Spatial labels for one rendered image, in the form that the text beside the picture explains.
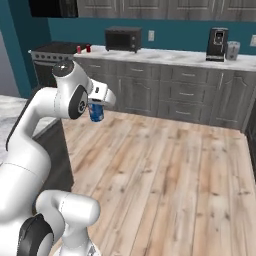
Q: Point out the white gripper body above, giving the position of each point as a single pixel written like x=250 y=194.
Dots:
x=109 y=98

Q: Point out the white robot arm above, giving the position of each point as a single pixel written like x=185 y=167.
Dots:
x=26 y=166

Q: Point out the blue soda can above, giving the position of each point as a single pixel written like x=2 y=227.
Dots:
x=96 y=112

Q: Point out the red soda can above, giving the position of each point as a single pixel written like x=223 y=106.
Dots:
x=79 y=49
x=88 y=48

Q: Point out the black stove with oven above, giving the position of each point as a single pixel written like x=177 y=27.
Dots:
x=50 y=60

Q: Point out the dark kitchen island cupboard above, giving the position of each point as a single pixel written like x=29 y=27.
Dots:
x=60 y=160

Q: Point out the black microwave oven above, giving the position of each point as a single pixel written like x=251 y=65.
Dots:
x=122 y=39

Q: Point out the grey base cupboard run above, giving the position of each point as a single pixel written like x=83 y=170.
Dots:
x=173 y=93

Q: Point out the black extractor hood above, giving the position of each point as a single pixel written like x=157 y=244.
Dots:
x=53 y=8

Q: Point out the black coffee machine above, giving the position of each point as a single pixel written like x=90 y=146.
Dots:
x=217 y=45

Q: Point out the grey toaster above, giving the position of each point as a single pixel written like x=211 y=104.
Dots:
x=232 y=50

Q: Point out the dark side cupboard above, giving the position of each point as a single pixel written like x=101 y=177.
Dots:
x=252 y=136

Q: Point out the white wall socket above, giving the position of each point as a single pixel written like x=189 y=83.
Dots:
x=253 y=40
x=151 y=35

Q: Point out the grey wall cupboard run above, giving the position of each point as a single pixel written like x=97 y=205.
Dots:
x=166 y=9

